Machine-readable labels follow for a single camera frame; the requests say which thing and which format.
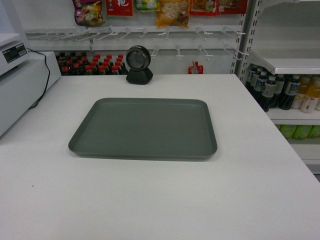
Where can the purple green snack bag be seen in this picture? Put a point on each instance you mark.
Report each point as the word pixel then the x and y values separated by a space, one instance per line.
pixel 88 13

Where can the black round barcode scanner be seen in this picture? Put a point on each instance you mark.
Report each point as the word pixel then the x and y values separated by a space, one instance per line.
pixel 138 59

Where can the white metal shelf unit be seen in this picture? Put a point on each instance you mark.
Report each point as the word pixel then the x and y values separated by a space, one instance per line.
pixel 283 37

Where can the grey rectangular serving tray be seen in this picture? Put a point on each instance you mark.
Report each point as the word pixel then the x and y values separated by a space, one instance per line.
pixel 165 129

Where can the white cash register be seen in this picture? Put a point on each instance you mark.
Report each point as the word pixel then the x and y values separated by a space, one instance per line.
pixel 25 75

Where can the white checkout counter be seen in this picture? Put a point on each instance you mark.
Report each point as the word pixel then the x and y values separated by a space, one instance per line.
pixel 255 187

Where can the yellow snack bag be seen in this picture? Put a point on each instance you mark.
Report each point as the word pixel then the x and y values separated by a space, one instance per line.
pixel 173 12

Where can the white peg hook rail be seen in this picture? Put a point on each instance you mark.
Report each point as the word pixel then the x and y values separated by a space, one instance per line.
pixel 120 32

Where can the red snack bag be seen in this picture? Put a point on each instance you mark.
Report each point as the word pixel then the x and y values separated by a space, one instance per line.
pixel 119 8

